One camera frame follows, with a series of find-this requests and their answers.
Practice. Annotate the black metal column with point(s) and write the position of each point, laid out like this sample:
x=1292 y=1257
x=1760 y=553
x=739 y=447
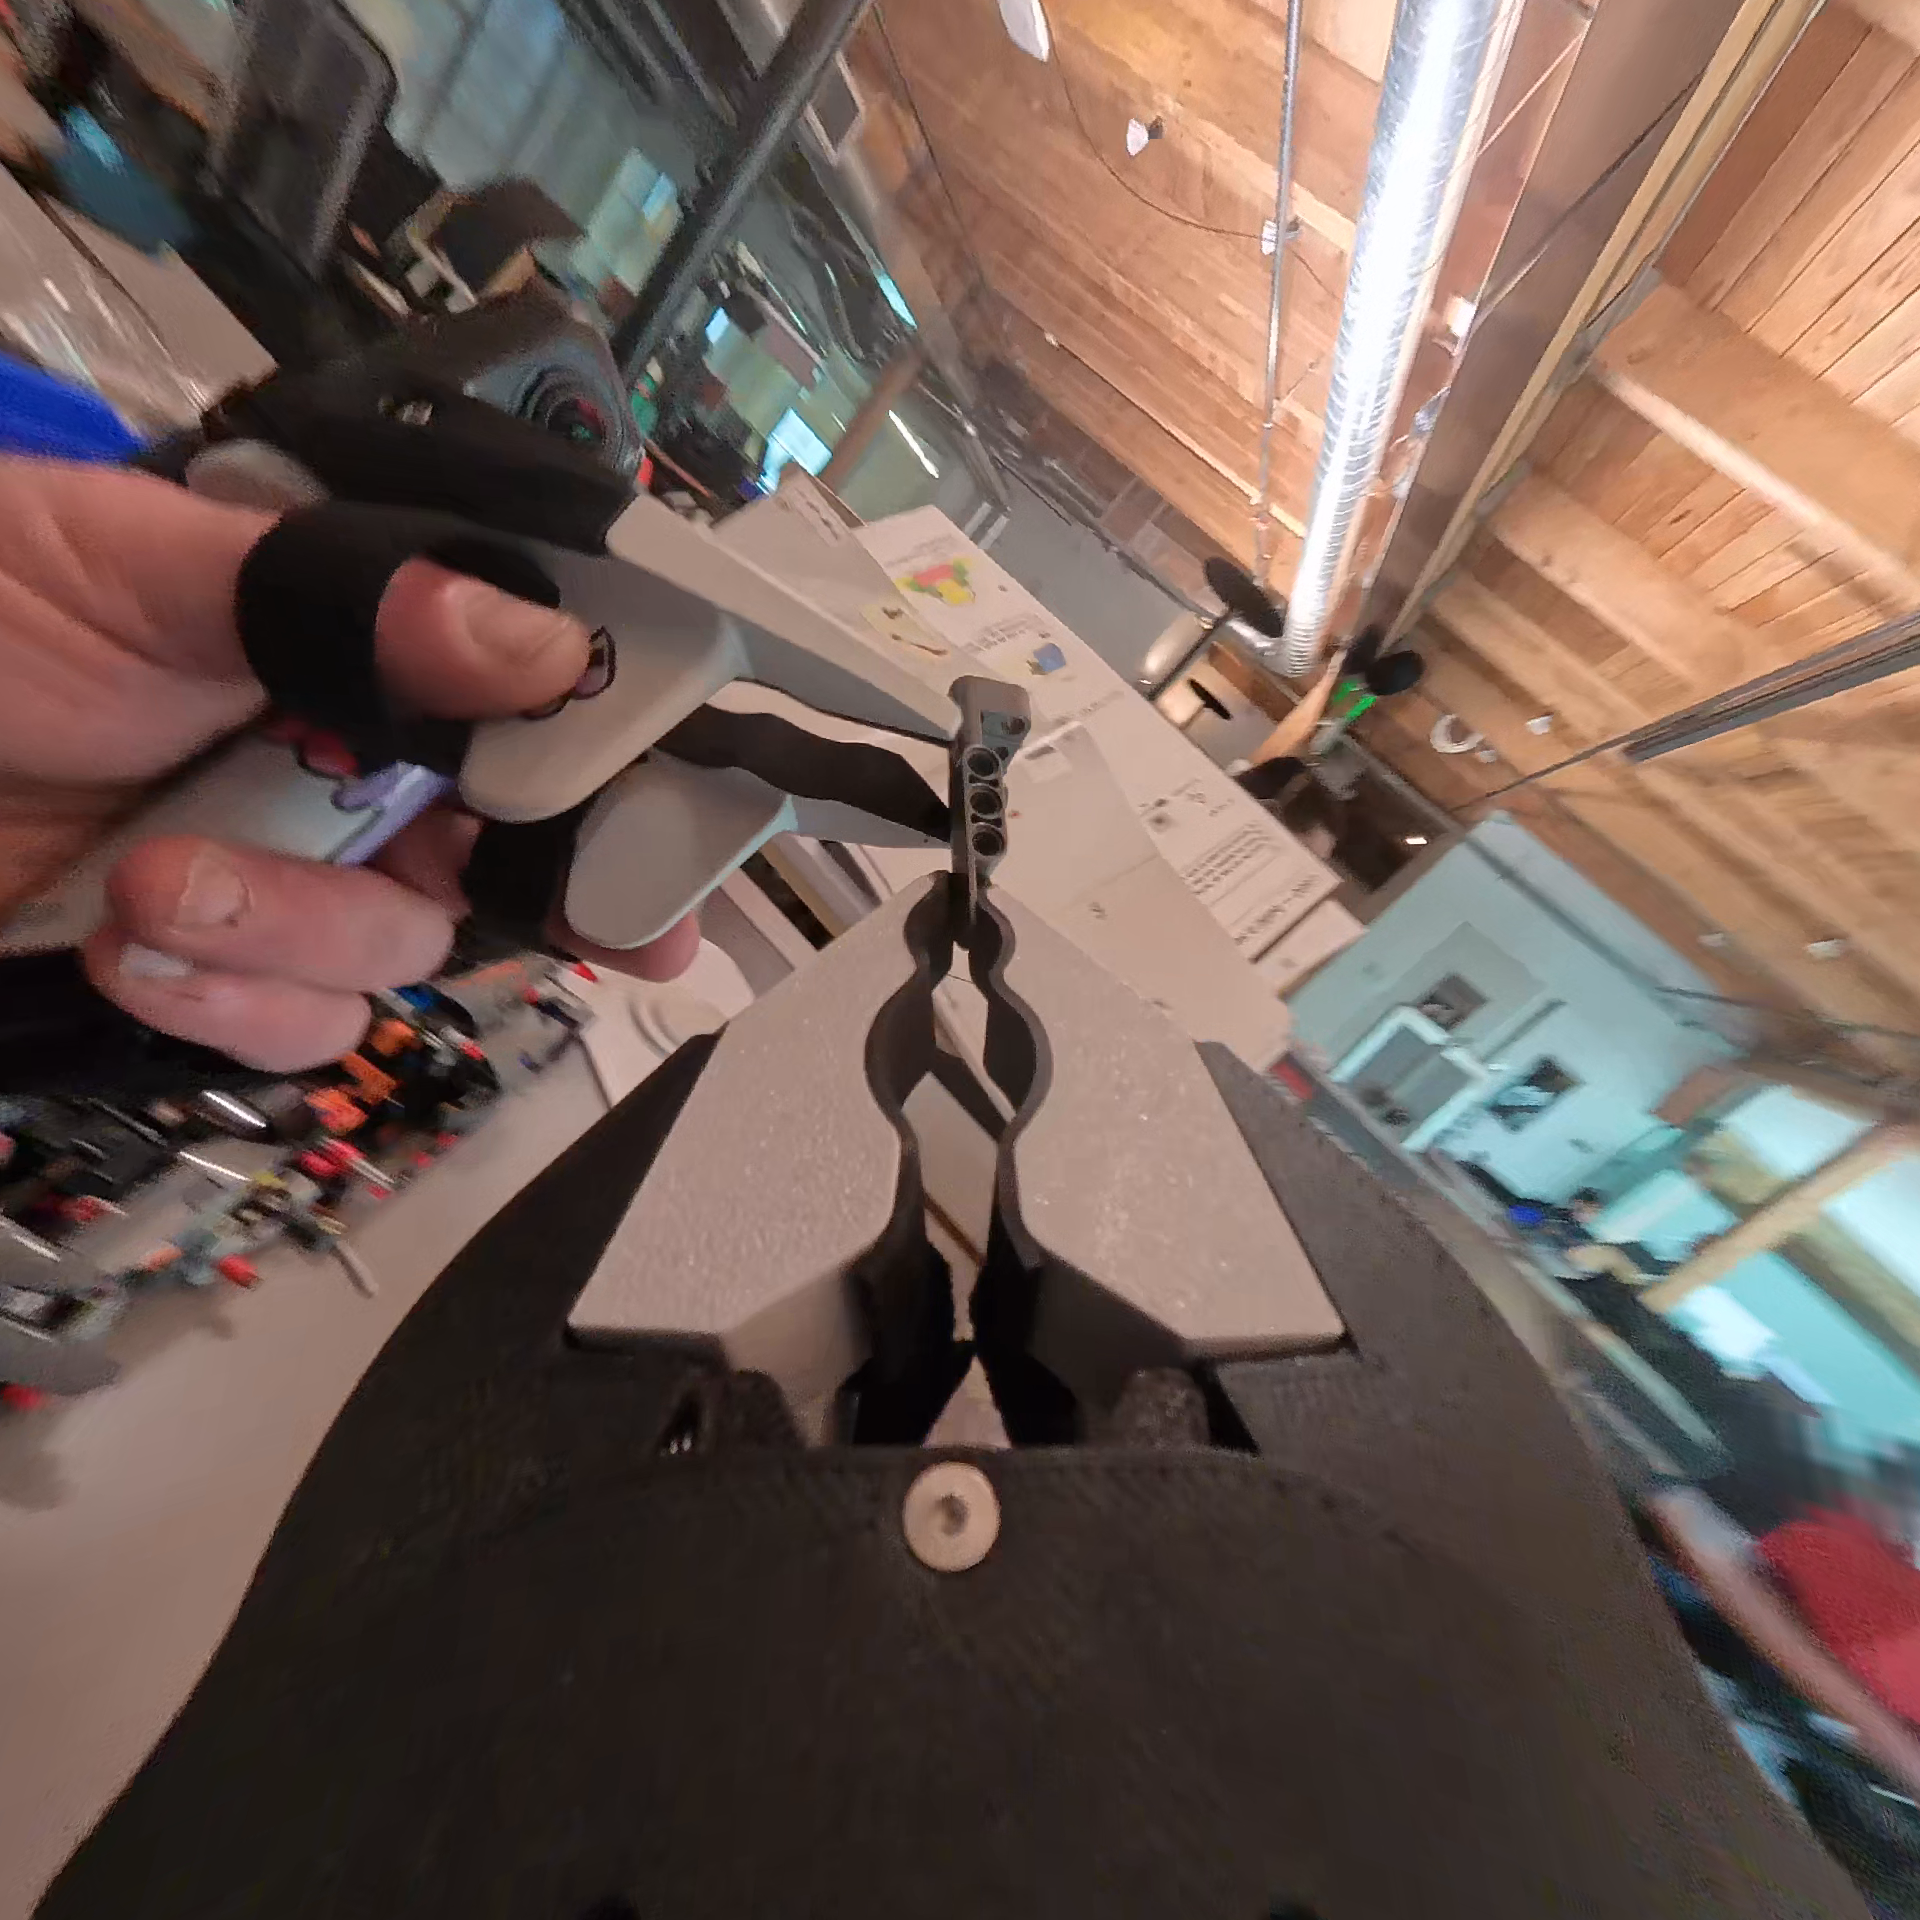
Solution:
x=735 y=180

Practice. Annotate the partly built lego car model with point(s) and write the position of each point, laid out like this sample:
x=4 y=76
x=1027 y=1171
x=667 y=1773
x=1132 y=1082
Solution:
x=225 y=1140

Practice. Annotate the dark grey lego liftarm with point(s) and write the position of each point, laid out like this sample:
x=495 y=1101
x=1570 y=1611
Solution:
x=983 y=810

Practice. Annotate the black ceiling fixture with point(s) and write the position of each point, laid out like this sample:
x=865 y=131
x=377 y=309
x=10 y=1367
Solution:
x=1384 y=665
x=1244 y=597

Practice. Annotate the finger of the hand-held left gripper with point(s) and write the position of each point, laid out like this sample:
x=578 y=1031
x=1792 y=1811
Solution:
x=660 y=855
x=674 y=628

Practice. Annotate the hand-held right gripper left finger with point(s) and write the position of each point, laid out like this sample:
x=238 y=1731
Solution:
x=764 y=1185

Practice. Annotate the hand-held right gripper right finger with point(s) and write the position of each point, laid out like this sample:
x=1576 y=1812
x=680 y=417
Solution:
x=1142 y=1185

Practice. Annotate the person's left hand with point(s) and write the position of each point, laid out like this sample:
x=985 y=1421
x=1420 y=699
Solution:
x=136 y=628

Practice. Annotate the open lego instruction booklet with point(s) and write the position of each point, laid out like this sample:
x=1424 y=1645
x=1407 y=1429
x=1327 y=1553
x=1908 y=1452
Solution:
x=1142 y=839

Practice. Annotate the silver ventilation duct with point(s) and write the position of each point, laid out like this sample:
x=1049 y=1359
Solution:
x=1394 y=299

